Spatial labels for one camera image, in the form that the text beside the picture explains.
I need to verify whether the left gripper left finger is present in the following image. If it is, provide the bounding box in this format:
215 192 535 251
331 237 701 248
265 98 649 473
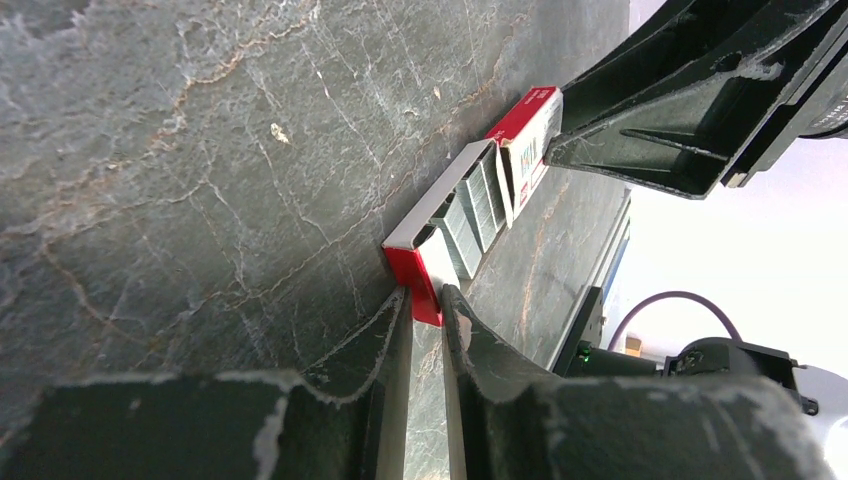
1 287 412 479

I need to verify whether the staple tray box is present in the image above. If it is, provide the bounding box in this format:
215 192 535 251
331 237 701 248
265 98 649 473
382 139 513 327

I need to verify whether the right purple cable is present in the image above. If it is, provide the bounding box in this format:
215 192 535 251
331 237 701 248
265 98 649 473
606 290 745 354

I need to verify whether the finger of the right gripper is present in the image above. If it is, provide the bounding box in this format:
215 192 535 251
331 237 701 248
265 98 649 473
545 0 847 199

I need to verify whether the red white staple box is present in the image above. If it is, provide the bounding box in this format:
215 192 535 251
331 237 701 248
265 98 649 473
486 86 563 226

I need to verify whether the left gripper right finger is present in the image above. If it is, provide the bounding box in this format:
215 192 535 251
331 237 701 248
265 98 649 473
441 285 833 479

